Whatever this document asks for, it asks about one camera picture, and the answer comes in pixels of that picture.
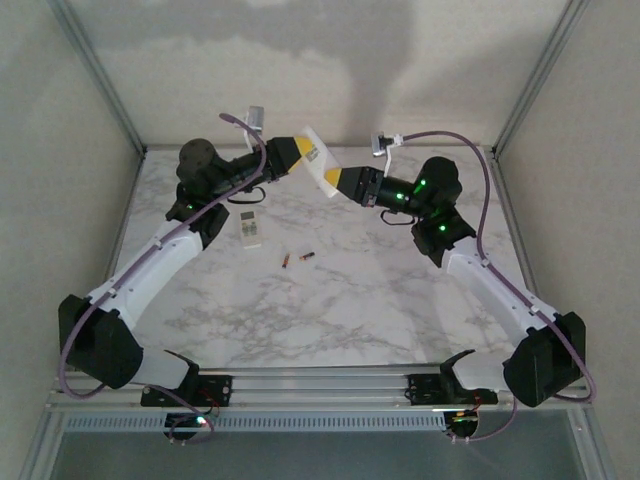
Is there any white remote control with display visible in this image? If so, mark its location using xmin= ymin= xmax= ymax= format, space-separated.
xmin=238 ymin=209 xmax=265 ymax=251

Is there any gripper thin black cable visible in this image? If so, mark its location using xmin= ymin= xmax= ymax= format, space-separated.
xmin=226 ymin=187 xmax=269 ymax=205
xmin=379 ymin=208 xmax=417 ymax=227

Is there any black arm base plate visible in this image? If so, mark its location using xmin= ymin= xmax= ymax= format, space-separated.
xmin=407 ymin=373 xmax=500 ymax=406
xmin=140 ymin=374 xmax=235 ymax=407

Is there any white remote control with label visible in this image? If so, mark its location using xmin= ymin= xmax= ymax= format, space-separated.
xmin=301 ymin=125 xmax=343 ymax=200

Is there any left gripper thin black cable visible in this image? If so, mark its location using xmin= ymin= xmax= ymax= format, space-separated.
xmin=226 ymin=187 xmax=269 ymax=205

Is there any aluminium table side rail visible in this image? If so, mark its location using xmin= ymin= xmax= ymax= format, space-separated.
xmin=107 ymin=149 xmax=147 ymax=281
xmin=484 ymin=145 xmax=539 ymax=301

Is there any aluminium lower frame leg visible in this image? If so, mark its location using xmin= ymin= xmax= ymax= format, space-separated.
xmin=19 ymin=407 xmax=69 ymax=480
xmin=569 ymin=407 xmax=617 ymax=480

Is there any right gripper thin black cable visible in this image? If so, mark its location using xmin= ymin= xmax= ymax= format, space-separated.
xmin=379 ymin=208 xmax=417 ymax=227

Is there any aluminium base rail beam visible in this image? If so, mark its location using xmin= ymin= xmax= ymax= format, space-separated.
xmin=47 ymin=367 xmax=592 ymax=414

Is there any aluminium frame corner post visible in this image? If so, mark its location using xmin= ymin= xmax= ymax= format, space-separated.
xmin=49 ymin=0 xmax=147 ymax=157
xmin=489 ymin=0 xmax=592 ymax=160

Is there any grey slotted cable duct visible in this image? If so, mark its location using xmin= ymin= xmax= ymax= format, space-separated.
xmin=64 ymin=412 xmax=447 ymax=432

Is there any controller board with LED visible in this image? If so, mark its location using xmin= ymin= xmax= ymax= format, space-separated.
xmin=163 ymin=413 xmax=215 ymax=447
xmin=443 ymin=410 xmax=482 ymax=444

